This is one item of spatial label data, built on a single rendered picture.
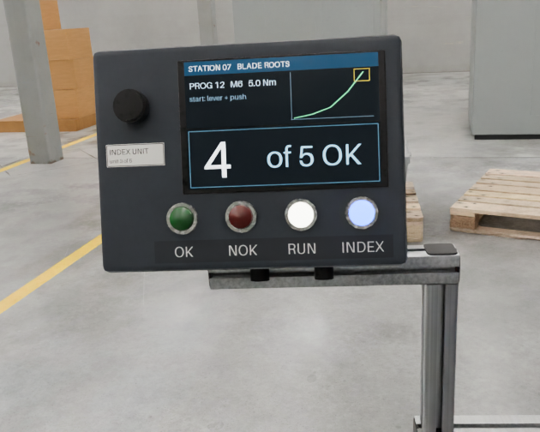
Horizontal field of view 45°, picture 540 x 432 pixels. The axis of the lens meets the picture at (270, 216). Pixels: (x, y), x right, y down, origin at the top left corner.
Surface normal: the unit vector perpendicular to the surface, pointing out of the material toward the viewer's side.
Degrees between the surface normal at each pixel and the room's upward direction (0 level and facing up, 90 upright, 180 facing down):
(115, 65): 75
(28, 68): 90
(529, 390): 0
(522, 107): 90
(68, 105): 90
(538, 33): 90
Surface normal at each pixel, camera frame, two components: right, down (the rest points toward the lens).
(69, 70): -0.21, 0.30
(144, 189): -0.09, 0.04
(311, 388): -0.06, -0.95
